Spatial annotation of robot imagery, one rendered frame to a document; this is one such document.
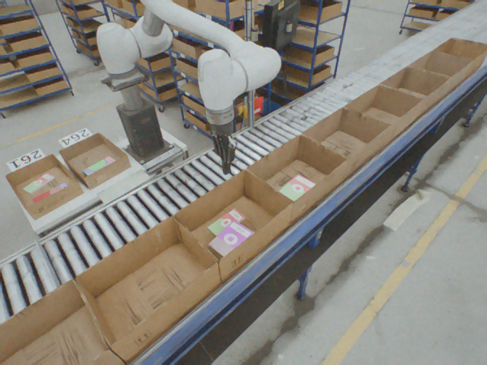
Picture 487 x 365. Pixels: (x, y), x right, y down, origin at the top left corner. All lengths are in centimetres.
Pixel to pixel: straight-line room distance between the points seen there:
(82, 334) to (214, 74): 96
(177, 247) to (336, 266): 135
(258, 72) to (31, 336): 115
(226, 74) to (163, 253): 78
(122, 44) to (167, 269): 114
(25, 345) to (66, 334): 13
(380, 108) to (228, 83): 150
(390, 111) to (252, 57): 141
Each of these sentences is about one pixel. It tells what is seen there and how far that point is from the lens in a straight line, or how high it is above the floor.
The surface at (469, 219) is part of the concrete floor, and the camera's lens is 302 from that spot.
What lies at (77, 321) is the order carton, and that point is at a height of 89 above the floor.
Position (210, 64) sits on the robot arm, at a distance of 84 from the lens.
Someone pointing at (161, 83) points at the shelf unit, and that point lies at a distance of 397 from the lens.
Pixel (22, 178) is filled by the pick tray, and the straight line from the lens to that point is 219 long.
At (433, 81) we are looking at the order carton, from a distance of 248.
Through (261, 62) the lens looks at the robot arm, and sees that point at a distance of 94.
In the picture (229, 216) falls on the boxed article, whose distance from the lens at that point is 132.
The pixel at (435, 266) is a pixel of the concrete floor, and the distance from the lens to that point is 257.
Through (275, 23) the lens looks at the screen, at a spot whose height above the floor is 145.
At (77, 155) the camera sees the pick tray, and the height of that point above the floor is 76.
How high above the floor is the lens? 193
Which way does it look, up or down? 44 degrees down
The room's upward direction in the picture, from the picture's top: 4 degrees counter-clockwise
